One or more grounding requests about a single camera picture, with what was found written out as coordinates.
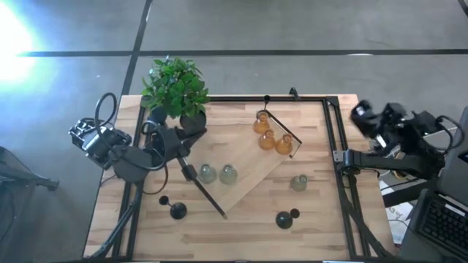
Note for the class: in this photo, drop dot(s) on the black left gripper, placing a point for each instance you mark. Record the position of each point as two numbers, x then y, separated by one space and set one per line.
170 140

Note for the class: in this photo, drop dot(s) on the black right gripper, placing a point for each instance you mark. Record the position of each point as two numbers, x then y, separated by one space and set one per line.
380 122

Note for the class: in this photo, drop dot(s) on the pale green glass candle holder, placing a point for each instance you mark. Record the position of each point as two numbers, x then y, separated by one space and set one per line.
207 174
228 175
299 183

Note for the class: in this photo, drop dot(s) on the amber ribbed glass candle holder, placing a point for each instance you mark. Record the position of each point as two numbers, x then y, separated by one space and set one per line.
284 146
267 141
261 126

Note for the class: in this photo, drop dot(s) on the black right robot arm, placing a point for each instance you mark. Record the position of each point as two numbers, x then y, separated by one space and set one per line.
384 162

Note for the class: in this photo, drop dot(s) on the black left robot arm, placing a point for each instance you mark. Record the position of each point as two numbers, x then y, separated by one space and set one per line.
131 164

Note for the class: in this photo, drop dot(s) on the black plant pot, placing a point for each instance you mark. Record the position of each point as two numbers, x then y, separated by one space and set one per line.
194 120

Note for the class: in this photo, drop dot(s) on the green leafy plant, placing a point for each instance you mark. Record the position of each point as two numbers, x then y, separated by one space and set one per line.
175 85

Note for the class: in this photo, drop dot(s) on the wooden tray with black rim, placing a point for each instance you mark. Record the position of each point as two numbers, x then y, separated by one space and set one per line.
241 153

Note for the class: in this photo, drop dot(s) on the black side table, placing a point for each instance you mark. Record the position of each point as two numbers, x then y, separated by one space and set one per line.
406 195

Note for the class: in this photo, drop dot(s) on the grey laptop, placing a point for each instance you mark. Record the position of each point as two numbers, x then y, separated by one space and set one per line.
457 182

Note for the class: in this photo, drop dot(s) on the white paper sheet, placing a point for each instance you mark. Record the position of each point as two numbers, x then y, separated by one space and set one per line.
398 219

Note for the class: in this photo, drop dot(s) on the black keyboard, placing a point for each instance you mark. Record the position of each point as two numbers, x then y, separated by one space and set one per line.
444 223

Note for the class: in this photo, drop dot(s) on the black stand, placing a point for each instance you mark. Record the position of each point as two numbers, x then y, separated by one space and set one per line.
44 182

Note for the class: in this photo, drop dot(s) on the black aluminium table frame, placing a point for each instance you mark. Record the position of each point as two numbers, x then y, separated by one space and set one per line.
237 98

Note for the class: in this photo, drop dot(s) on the black clamp mount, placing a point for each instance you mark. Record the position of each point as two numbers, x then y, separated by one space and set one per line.
293 92

